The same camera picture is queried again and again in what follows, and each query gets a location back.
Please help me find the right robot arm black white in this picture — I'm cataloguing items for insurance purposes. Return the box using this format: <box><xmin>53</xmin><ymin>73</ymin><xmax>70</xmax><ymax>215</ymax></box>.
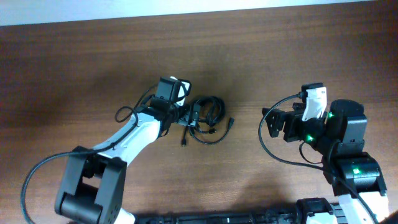
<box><xmin>258</xmin><ymin>98</ymin><xmax>389</xmax><ymax>223</ymax></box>

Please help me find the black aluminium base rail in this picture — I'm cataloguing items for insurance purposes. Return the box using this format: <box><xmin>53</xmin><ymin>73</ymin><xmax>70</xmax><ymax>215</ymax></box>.
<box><xmin>124</xmin><ymin>197</ymin><xmax>349</xmax><ymax>224</ymax></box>

